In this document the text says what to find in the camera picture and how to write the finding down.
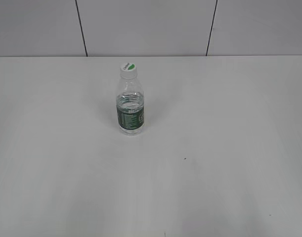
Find clear plastic water bottle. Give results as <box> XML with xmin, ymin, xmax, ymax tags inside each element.
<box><xmin>116</xmin><ymin>77</ymin><xmax>144</xmax><ymax>136</ymax></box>

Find white green bottle cap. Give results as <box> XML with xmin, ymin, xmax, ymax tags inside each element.
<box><xmin>120</xmin><ymin>62</ymin><xmax>137</xmax><ymax>79</ymax></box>

